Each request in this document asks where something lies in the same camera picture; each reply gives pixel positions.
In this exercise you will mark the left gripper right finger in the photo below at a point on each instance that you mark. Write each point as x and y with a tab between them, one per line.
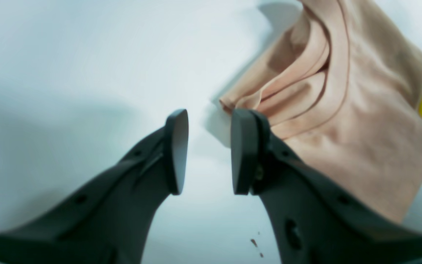
314	220

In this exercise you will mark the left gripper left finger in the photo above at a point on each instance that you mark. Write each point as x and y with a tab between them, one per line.
107	220

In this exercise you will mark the peach t-shirt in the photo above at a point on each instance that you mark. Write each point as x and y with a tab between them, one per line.
343	88

